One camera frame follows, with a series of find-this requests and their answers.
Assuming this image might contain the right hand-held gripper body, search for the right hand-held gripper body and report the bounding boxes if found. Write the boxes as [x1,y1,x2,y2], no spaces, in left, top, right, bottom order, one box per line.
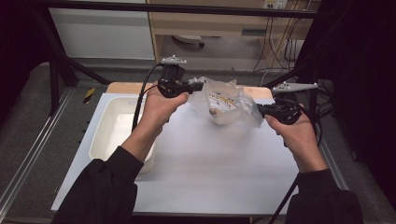
[269,80,319,126]

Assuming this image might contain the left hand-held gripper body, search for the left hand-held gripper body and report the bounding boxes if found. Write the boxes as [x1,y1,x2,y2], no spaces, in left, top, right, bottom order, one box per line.
[156,54,191,99]

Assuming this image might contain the clear smiley plastic bag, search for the clear smiley plastic bag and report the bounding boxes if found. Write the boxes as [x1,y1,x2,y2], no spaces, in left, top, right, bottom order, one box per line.
[188,77,265,129]

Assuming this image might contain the beige serving spoon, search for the beige serving spoon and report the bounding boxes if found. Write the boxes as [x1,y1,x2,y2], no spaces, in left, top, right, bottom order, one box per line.
[208,106,241,126]

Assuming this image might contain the white plastic bin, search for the white plastic bin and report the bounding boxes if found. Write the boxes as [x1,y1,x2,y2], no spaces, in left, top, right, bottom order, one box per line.
[88,95,157,175]

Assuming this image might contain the person's right hand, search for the person's right hand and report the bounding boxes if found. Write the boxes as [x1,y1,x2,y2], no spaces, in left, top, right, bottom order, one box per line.
[264,106,329,174]

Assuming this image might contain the person's left hand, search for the person's left hand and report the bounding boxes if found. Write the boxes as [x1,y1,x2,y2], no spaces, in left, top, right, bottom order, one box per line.
[135,87,191,140]

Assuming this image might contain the white chair base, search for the white chair base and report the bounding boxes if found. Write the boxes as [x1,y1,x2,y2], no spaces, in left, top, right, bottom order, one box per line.
[172,34,205,49]

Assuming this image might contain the wooden table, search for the wooden table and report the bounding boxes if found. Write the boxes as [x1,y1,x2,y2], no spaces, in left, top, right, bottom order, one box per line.
[106,81,274,100]

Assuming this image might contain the wooden desk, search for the wooden desk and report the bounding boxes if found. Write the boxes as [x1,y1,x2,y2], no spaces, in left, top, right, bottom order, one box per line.
[146,0,321,65]

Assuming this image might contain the white cabinet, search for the white cabinet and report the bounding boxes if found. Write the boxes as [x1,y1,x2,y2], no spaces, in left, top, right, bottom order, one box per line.
[46,0,156,61]

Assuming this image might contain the dark curtain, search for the dark curtain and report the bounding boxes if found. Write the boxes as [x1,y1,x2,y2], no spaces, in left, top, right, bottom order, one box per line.
[0,0,52,122]
[295,0,396,203]

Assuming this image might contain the white power strip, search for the white power strip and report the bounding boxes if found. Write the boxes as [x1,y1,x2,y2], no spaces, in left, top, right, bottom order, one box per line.
[262,0,289,10]

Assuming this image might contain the right hand-held gripper cable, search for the right hand-held gripper cable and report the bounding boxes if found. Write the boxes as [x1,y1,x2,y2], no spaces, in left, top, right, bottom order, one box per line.
[267,97,323,224]

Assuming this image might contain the hanging cable bundle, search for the hanging cable bundle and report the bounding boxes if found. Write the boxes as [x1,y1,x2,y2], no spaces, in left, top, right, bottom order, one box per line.
[253,12,301,73]

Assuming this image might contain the black metal frame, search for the black metal frame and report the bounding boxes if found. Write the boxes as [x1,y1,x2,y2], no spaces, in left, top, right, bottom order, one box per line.
[31,0,326,116]

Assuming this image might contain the aluminium rail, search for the aluminium rail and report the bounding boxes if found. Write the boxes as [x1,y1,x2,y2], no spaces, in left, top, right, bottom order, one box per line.
[0,90,73,213]
[318,136,365,224]

